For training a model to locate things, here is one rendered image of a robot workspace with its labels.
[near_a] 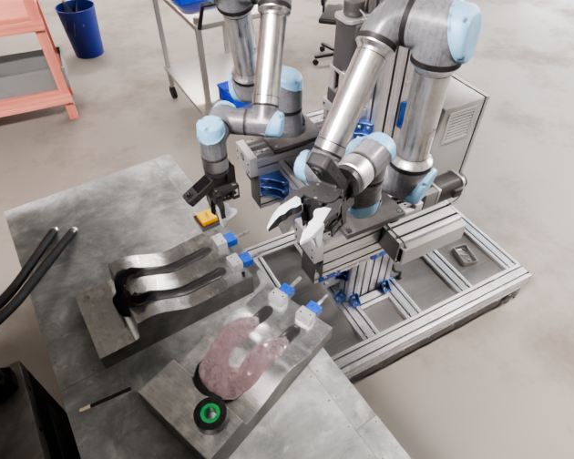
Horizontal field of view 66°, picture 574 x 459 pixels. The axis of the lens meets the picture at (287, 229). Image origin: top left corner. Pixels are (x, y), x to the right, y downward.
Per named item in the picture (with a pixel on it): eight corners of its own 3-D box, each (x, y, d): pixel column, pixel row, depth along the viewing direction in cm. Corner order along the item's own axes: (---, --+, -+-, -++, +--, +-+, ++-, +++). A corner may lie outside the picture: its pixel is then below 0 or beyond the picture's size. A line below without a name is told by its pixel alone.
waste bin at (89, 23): (60, 56, 452) (40, 4, 416) (86, 42, 476) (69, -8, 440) (91, 64, 440) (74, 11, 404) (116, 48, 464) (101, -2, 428)
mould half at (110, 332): (218, 244, 163) (213, 218, 153) (253, 291, 148) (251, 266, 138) (81, 306, 144) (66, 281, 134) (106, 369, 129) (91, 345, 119)
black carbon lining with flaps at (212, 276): (208, 248, 152) (204, 229, 146) (230, 279, 143) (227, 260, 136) (108, 293, 139) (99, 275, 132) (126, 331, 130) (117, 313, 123)
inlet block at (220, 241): (245, 232, 159) (244, 221, 155) (252, 240, 156) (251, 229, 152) (212, 247, 154) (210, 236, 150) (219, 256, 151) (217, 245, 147)
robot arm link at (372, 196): (343, 188, 111) (348, 153, 103) (384, 207, 107) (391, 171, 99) (326, 206, 107) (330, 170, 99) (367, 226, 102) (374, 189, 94)
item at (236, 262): (261, 250, 152) (260, 240, 148) (268, 260, 149) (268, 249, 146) (227, 267, 147) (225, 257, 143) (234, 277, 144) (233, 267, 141)
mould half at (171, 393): (267, 293, 148) (266, 272, 140) (331, 337, 136) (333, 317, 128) (147, 409, 121) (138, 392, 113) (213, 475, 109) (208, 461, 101)
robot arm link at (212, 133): (228, 114, 121) (220, 131, 115) (231, 147, 129) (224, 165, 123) (199, 111, 122) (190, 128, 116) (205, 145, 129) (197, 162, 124)
